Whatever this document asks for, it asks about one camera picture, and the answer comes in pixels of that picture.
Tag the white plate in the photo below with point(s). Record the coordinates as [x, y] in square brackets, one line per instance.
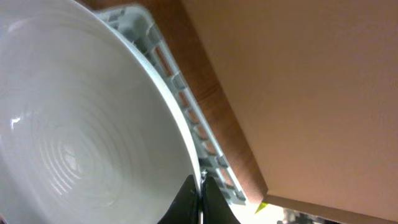
[90, 132]

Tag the grey dishwasher rack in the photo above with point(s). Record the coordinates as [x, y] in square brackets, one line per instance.
[186, 99]

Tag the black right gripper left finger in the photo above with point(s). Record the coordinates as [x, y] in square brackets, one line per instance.
[184, 208]

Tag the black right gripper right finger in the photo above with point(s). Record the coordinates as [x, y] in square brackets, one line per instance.
[215, 208]

